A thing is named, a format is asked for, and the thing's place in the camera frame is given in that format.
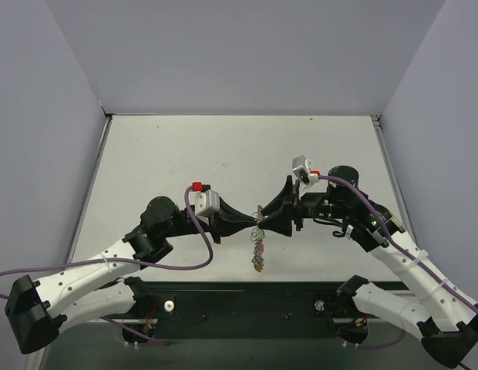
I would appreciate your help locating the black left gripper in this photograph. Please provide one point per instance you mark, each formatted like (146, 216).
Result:
(216, 226)

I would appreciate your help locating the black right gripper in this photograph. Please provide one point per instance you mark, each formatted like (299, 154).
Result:
(297, 210)

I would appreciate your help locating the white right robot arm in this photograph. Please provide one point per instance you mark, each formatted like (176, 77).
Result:
(442, 317)

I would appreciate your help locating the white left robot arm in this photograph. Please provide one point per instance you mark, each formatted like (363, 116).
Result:
(39, 310)

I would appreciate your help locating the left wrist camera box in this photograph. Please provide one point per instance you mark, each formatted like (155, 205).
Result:
(207, 203)

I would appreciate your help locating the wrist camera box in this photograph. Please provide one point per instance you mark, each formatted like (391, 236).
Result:
(302, 165)
(207, 203)

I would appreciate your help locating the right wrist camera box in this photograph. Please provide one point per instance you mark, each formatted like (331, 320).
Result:
(302, 165)

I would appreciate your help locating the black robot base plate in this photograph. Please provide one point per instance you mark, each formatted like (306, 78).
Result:
(242, 310)

